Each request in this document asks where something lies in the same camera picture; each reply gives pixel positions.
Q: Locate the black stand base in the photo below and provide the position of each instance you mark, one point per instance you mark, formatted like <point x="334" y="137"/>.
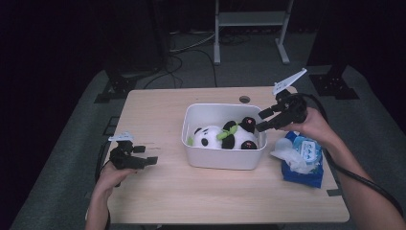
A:
<point x="333" y="84"/>
<point x="116" y="87"/>

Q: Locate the grey tape strip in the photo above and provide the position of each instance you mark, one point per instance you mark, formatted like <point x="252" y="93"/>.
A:
<point x="335" y="192"/>

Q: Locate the blue wet wipes pack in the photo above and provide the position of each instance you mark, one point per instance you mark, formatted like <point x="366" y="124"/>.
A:
<point x="303" y="180"/>

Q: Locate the white metal stand frame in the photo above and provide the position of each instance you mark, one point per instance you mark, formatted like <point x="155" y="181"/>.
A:
<point x="249" y="18"/>

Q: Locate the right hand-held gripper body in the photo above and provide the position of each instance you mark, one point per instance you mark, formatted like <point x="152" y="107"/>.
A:
<point x="293" y="108"/>

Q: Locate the panda plush toy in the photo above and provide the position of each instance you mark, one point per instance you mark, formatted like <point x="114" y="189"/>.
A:
<point x="210" y="139"/>

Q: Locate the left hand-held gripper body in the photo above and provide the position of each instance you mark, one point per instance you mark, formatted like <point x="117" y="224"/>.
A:
<point x="124" y="161"/>

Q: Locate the white round pad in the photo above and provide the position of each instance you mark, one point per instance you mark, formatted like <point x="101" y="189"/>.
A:
<point x="282" y="143"/>

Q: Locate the white plastic bin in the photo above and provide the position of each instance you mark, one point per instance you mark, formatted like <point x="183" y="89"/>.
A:
<point x="220" y="159"/>

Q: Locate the person's right hand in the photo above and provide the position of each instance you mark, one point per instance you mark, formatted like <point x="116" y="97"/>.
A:
<point x="316" y="127"/>

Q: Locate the white wet wipe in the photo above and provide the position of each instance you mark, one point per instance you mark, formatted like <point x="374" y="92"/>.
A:
<point x="292" y="159"/>

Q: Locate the person's left hand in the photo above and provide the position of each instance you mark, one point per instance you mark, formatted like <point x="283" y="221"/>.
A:
<point x="111" y="179"/>

